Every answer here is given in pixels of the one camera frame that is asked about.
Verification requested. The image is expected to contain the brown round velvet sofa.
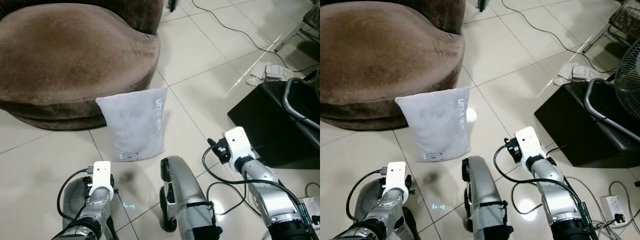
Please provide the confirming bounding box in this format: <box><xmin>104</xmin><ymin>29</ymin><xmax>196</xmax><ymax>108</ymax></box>
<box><xmin>0</xmin><ymin>0</ymin><xmax>165</xmax><ymax>131</ymax></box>
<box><xmin>320</xmin><ymin>0</ymin><xmax>466</xmax><ymax>132</ymax></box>

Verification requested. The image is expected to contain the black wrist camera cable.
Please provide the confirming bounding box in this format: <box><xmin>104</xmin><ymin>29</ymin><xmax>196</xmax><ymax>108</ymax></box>
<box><xmin>346</xmin><ymin>169</ymin><xmax>388</xmax><ymax>223</ymax></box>
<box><xmin>493</xmin><ymin>144</ymin><xmax>586</xmax><ymax>216</ymax></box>
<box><xmin>56</xmin><ymin>168</ymin><xmax>96</xmax><ymax>223</ymax></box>
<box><xmin>202</xmin><ymin>145</ymin><xmax>301</xmax><ymax>216</ymax></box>

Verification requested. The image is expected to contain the silver robot leg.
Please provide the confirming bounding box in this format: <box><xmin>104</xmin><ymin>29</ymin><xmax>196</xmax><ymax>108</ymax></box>
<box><xmin>160</xmin><ymin>156</ymin><xmax>223</xmax><ymax>240</ymax></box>
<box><xmin>461</xmin><ymin>156</ymin><xmax>515</xmax><ymax>240</ymax></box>
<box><xmin>60</xmin><ymin>177</ymin><xmax>88</xmax><ymax>221</ymax></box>

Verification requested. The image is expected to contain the dark wire cage fan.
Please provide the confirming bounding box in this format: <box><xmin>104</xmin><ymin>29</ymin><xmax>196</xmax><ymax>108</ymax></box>
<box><xmin>614</xmin><ymin>40</ymin><xmax>640</xmax><ymax>106</ymax></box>

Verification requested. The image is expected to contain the black box ottoman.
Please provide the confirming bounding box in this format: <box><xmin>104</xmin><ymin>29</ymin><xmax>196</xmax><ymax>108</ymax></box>
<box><xmin>227</xmin><ymin>80</ymin><xmax>321</xmax><ymax>169</ymax></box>
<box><xmin>534</xmin><ymin>80</ymin><xmax>640</xmax><ymax>168</ymax></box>

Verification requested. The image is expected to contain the crumpled white grey cloth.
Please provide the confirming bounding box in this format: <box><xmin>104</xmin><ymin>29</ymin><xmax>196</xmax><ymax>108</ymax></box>
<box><xmin>246</xmin><ymin>64</ymin><xmax>295</xmax><ymax>87</ymax></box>
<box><xmin>552</xmin><ymin>62</ymin><xmax>608</xmax><ymax>86</ymax></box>

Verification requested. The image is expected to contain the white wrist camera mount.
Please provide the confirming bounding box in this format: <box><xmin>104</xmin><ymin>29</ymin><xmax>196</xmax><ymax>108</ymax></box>
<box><xmin>89</xmin><ymin>161</ymin><xmax>114</xmax><ymax>198</ymax></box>
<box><xmin>224</xmin><ymin>126</ymin><xmax>257</xmax><ymax>168</ymax></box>
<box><xmin>515</xmin><ymin>126</ymin><xmax>546</xmax><ymax>168</ymax></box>
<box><xmin>382</xmin><ymin>161</ymin><xmax>407</xmax><ymax>201</ymax></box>

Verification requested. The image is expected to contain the plaid cushion metal chair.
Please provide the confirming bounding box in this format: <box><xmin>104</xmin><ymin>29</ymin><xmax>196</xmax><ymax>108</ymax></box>
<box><xmin>274</xmin><ymin>2</ymin><xmax>321</xmax><ymax>53</ymax></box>
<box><xmin>582</xmin><ymin>0</ymin><xmax>640</xmax><ymax>55</ymax></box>

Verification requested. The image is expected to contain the white power strip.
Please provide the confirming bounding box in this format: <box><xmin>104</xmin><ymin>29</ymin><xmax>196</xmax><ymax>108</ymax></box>
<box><xmin>299</xmin><ymin>196</ymin><xmax>321</xmax><ymax>228</ymax></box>
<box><xmin>599</xmin><ymin>195</ymin><xmax>631</xmax><ymax>226</ymax></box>

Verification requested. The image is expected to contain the black left wrist camera cable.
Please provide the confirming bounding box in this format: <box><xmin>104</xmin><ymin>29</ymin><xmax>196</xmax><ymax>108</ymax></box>
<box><xmin>346</xmin><ymin>169</ymin><xmax>388</xmax><ymax>223</ymax></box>
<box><xmin>56</xmin><ymin>168</ymin><xmax>96</xmax><ymax>223</ymax></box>

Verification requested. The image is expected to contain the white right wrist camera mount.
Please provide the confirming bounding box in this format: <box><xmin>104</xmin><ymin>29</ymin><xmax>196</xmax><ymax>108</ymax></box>
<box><xmin>224</xmin><ymin>126</ymin><xmax>257</xmax><ymax>168</ymax></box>
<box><xmin>515</xmin><ymin>126</ymin><xmax>546</xmax><ymax>168</ymax></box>

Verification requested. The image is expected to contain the silver robot left leg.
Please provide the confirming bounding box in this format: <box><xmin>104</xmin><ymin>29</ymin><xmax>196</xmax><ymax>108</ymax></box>
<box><xmin>60</xmin><ymin>177</ymin><xmax>88</xmax><ymax>221</ymax></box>

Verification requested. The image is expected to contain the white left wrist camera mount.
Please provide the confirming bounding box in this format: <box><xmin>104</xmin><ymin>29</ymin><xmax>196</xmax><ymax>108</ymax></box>
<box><xmin>382</xmin><ymin>161</ymin><xmax>407</xmax><ymax>201</ymax></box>
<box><xmin>89</xmin><ymin>161</ymin><xmax>114</xmax><ymax>198</ymax></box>

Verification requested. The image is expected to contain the silver robot right leg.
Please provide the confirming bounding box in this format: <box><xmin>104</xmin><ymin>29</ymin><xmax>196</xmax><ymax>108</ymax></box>
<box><xmin>160</xmin><ymin>156</ymin><xmax>223</xmax><ymax>240</ymax></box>
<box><xmin>461</xmin><ymin>156</ymin><xmax>515</xmax><ymax>240</ymax></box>

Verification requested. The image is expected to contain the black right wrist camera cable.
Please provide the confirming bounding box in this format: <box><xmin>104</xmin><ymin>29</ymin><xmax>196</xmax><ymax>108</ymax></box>
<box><xmin>493</xmin><ymin>144</ymin><xmax>586</xmax><ymax>216</ymax></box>
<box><xmin>202</xmin><ymin>145</ymin><xmax>301</xmax><ymax>216</ymax></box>

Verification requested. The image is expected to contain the grey metal tube frame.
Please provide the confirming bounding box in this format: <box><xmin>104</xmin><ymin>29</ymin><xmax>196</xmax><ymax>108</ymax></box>
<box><xmin>282</xmin><ymin>77</ymin><xmax>321</xmax><ymax>132</ymax></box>
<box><xmin>584</xmin><ymin>77</ymin><xmax>640</xmax><ymax>137</ymax></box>

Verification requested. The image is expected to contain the grey rectangular pillow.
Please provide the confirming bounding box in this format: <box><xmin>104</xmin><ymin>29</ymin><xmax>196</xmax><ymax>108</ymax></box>
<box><xmin>95</xmin><ymin>87</ymin><xmax>168</xmax><ymax>162</ymax></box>
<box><xmin>394</xmin><ymin>86</ymin><xmax>472</xmax><ymax>163</ymax></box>

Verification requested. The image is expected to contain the long black floor cable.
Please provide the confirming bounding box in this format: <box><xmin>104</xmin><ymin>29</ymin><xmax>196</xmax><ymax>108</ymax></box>
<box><xmin>192</xmin><ymin>0</ymin><xmax>321</xmax><ymax>71</ymax></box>
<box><xmin>500</xmin><ymin>0</ymin><xmax>618</xmax><ymax>74</ymax></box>

